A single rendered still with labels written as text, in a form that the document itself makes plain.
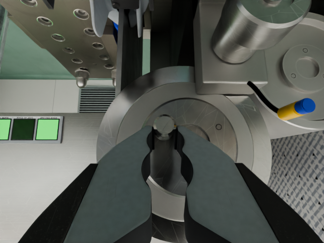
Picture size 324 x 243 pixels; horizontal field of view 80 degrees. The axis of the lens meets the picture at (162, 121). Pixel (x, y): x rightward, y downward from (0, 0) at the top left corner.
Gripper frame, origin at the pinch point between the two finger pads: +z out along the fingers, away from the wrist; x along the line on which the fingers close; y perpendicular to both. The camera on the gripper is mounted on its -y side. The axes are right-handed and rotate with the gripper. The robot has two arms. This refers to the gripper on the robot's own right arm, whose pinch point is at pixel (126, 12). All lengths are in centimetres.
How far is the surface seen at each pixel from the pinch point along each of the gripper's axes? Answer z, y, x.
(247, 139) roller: -4.0, 15.4, 11.2
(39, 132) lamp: 28.8, 10.2, -25.7
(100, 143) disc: -3.7, 15.7, -1.0
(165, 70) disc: -3.7, 9.1, 4.5
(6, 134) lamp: 28.9, 10.7, -34.0
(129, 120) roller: -4.0, 13.7, 1.4
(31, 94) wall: 263, -80, -185
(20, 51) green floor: 194, -109, -159
